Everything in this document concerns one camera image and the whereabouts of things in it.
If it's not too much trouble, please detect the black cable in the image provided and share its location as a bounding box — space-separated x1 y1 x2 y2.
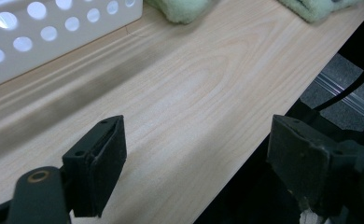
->
313 57 364 112

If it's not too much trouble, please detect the white perforated plastic basket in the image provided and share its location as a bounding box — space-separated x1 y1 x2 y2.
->
0 0 144 92

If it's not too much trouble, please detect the green fuzzy glove with face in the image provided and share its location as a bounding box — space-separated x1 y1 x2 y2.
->
145 0 214 25

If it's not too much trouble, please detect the metal floor rail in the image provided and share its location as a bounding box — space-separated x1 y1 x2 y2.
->
314 73 364 123

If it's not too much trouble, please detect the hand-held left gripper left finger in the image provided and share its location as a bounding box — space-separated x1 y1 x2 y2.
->
62 115 128 218

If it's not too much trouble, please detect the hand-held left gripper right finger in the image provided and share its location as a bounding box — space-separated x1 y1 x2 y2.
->
266 114 363 217

